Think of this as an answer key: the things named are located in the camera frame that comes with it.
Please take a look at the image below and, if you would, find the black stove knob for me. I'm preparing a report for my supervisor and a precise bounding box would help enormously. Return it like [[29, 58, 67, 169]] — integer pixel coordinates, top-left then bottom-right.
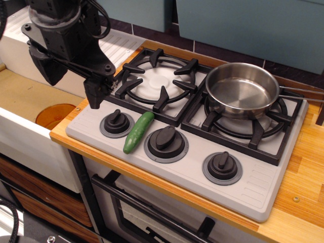
[[144, 126, 189, 164], [202, 151, 243, 186], [100, 109, 135, 139]]

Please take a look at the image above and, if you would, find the teal cabinet right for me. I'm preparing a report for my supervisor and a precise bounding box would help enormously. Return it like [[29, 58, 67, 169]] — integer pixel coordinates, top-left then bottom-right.
[[176, 1, 323, 74]]

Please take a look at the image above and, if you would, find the black oven door handle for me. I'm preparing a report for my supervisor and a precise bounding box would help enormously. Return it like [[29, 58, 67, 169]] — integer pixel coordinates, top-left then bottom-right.
[[91, 171, 215, 242]]

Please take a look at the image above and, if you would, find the white oven door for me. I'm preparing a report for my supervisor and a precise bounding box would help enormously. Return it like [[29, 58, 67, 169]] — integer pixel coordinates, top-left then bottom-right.
[[82, 156, 279, 243]]

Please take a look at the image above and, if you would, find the wooden drawer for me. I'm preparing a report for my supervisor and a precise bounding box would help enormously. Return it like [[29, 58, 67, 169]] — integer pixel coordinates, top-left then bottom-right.
[[1, 155, 93, 227], [12, 189, 100, 243]]

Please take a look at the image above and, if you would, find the wooden drawer front lower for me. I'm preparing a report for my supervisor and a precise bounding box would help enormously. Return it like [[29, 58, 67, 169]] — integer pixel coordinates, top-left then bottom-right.
[[12, 189, 100, 243]]

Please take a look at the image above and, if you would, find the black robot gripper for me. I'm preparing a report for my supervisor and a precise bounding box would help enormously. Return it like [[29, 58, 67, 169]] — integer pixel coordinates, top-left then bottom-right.
[[22, 10, 115, 109]]

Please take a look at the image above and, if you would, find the stainless steel pan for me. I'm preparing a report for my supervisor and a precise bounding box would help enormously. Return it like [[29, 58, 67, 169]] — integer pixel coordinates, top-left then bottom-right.
[[205, 62, 323, 120]]

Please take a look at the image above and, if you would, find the black burner grate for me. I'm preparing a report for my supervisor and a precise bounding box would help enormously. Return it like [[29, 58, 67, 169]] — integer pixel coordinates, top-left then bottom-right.
[[106, 48, 211, 127], [181, 83, 307, 166]]

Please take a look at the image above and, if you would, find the grey toy stove top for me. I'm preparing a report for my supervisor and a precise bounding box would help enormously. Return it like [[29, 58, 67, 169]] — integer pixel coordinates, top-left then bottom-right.
[[65, 47, 309, 223]]

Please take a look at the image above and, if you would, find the green toy pickle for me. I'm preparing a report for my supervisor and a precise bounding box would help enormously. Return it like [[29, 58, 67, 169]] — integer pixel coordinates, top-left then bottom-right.
[[123, 111, 155, 154]]

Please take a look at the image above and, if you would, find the black right burner grate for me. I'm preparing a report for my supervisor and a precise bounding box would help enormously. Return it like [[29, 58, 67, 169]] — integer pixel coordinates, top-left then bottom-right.
[[181, 83, 307, 166]]

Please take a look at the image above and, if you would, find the black left stove knob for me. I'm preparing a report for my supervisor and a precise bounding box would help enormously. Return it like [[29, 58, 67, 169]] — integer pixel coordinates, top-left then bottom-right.
[[100, 109, 135, 139]]

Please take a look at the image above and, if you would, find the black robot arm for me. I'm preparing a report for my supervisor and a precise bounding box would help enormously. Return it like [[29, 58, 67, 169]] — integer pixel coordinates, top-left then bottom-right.
[[22, 1, 116, 109]]

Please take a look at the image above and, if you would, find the black middle stove knob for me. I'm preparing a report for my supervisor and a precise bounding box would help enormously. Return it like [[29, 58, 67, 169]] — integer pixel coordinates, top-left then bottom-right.
[[144, 126, 189, 164]]

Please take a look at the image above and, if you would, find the wooden drawer front upper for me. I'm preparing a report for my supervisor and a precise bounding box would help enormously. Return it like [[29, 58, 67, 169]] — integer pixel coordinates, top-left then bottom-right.
[[1, 155, 93, 227]]

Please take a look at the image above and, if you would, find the black left burner grate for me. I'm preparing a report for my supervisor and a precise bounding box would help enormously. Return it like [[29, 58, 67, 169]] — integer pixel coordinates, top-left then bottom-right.
[[106, 48, 211, 127]]

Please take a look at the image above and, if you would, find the black braided cable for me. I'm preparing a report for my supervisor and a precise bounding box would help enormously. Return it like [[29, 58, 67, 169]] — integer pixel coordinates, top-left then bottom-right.
[[0, 198, 20, 243]]

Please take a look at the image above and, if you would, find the white toy sink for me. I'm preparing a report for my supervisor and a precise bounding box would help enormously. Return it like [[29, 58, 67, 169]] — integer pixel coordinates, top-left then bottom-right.
[[0, 5, 146, 194]]

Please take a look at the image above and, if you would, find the black right stove knob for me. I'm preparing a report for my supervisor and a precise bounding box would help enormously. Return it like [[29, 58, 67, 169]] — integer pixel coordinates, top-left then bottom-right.
[[202, 151, 243, 186]]

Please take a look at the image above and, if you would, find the orange plastic plate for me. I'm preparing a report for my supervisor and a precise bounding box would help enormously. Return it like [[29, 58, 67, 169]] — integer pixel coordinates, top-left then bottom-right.
[[35, 103, 76, 130]]

